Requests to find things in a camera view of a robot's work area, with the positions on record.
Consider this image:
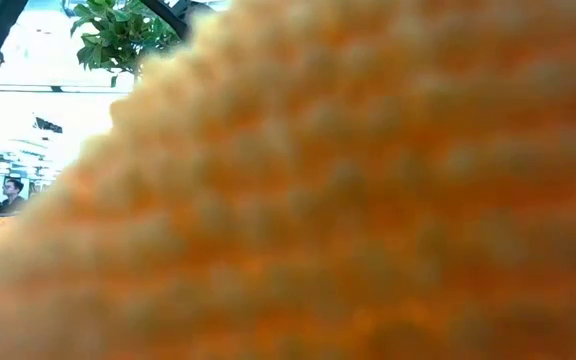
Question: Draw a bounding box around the person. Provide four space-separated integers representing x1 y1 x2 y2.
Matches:
0 177 27 214

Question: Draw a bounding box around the green leafy plant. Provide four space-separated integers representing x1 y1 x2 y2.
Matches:
70 0 180 89

